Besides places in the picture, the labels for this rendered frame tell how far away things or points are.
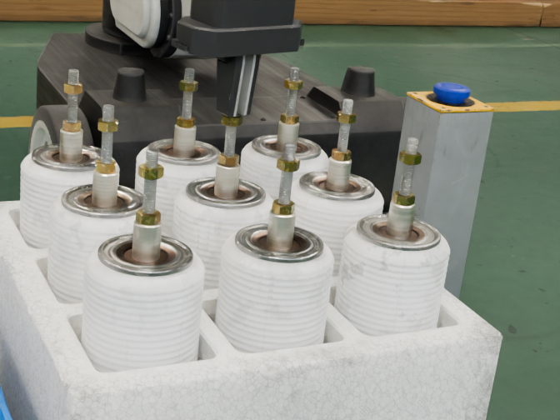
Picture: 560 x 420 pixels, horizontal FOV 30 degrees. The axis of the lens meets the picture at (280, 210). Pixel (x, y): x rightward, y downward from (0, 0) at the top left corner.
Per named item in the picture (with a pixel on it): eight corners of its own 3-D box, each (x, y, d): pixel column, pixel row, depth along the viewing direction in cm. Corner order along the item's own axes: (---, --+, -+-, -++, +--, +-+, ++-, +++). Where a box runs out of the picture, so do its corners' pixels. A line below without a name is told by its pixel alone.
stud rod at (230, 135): (223, 177, 98) (229, 99, 96) (233, 178, 98) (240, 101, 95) (220, 180, 97) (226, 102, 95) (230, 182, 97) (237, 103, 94)
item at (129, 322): (187, 417, 95) (203, 235, 88) (191, 482, 86) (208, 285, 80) (81, 415, 94) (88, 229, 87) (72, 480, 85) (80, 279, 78)
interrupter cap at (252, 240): (321, 271, 85) (322, 263, 85) (228, 259, 85) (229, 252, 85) (325, 236, 92) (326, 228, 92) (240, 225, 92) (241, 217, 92)
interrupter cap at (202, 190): (282, 201, 99) (282, 194, 98) (224, 217, 93) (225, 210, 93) (226, 177, 103) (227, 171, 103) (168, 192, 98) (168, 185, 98)
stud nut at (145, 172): (163, 172, 82) (163, 162, 82) (163, 180, 80) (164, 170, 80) (137, 172, 82) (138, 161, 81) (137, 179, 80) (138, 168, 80)
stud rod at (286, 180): (284, 232, 87) (294, 147, 85) (273, 229, 88) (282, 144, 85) (288, 228, 88) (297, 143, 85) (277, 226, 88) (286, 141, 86)
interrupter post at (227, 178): (243, 198, 98) (246, 165, 97) (225, 203, 97) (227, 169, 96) (225, 190, 100) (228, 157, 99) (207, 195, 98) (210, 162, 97)
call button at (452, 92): (424, 99, 115) (427, 81, 115) (454, 98, 117) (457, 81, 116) (444, 110, 112) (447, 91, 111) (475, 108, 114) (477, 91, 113)
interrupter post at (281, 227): (292, 254, 87) (296, 218, 86) (263, 251, 87) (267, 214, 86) (293, 243, 90) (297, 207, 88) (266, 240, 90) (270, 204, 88)
